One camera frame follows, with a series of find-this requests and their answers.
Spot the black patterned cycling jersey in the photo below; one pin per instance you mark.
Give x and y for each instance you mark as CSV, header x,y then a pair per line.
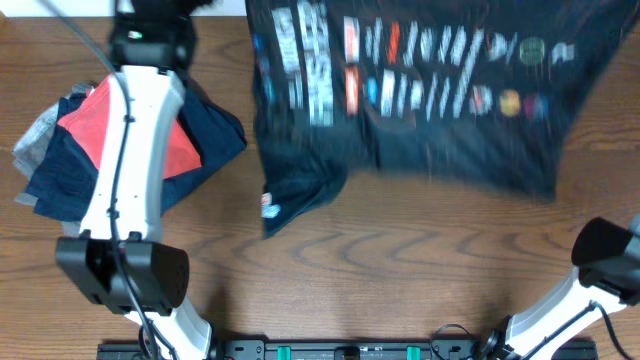
x,y
482,92

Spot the folded grey garment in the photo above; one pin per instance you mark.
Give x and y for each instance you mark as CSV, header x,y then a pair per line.
x,y
30,149

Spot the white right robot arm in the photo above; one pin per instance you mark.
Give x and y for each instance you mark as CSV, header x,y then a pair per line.
x,y
604,279

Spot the folded red printed t-shirt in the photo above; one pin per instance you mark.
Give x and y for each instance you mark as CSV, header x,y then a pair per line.
x,y
88,126

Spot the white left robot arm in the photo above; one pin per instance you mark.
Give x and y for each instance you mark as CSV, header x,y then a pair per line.
x,y
119,259

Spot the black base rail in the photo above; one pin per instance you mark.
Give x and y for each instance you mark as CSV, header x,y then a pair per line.
x,y
443,347

